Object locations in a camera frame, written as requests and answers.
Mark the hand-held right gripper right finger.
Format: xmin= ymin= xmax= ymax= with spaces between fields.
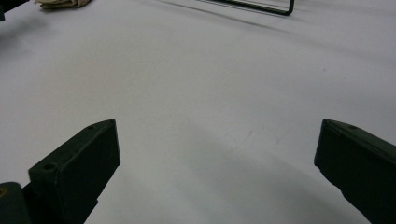
xmin=313 ymin=118 xmax=396 ymax=224

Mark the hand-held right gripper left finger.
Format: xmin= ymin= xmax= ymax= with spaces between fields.
xmin=22 ymin=119 xmax=121 ymax=224

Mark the beige towel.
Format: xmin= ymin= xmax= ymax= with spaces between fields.
xmin=34 ymin=0 xmax=93 ymax=10

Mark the black wire rack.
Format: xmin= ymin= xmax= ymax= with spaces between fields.
xmin=195 ymin=0 xmax=295 ymax=17

